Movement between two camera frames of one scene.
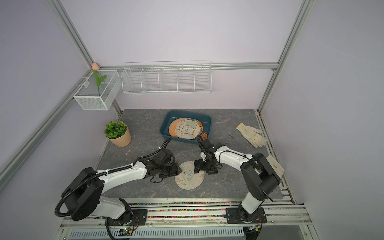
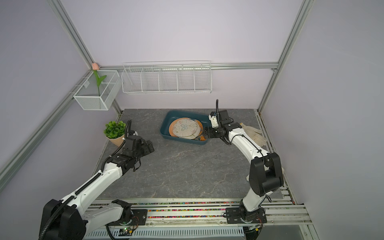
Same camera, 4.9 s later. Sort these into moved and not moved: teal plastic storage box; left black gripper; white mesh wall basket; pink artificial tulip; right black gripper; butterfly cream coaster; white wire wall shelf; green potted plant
Moved: left black gripper; butterfly cream coaster; right black gripper
Not moved: white wire wall shelf; pink artificial tulip; white mesh wall basket; green potted plant; teal plastic storage box
